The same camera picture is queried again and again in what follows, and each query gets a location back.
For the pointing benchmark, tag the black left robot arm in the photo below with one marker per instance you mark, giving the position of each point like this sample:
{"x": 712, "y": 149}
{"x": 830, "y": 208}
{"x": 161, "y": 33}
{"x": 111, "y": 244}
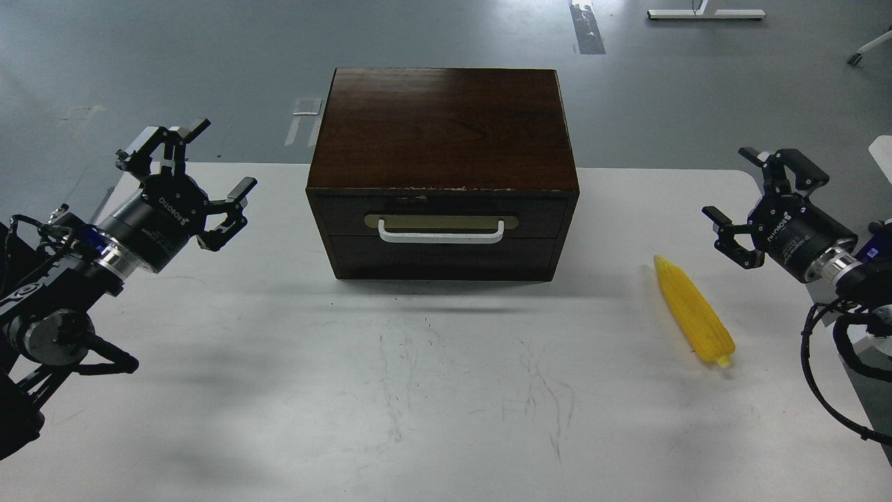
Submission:
{"x": 53, "y": 272}

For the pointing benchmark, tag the dark wooden drawer cabinet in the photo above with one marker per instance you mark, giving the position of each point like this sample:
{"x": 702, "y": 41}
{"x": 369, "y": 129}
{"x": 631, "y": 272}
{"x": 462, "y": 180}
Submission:
{"x": 443, "y": 141}

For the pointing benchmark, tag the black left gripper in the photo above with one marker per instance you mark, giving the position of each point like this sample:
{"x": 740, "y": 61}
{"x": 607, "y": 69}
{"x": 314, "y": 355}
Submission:
{"x": 157, "y": 221}

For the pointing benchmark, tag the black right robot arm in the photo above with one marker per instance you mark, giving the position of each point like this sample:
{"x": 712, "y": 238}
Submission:
{"x": 859, "y": 280}

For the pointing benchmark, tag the white stand base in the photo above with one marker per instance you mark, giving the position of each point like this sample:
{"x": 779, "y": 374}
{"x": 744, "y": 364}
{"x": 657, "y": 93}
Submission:
{"x": 703, "y": 10}

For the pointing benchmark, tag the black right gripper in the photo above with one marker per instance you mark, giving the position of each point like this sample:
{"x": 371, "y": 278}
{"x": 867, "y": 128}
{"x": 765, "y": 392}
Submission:
{"x": 784, "y": 224}

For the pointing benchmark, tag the white furniture leg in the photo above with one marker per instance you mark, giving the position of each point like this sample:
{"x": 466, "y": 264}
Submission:
{"x": 857, "y": 56}

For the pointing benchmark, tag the white table edge right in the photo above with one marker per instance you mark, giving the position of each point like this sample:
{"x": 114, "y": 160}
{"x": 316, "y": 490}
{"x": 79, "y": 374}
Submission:
{"x": 880, "y": 150}

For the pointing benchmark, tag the wooden drawer with white handle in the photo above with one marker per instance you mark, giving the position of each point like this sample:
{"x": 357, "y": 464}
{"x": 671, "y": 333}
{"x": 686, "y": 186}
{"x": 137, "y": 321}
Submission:
{"x": 477, "y": 229}

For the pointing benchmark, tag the yellow corn cob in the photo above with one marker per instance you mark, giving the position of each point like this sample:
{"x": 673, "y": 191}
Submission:
{"x": 706, "y": 333}

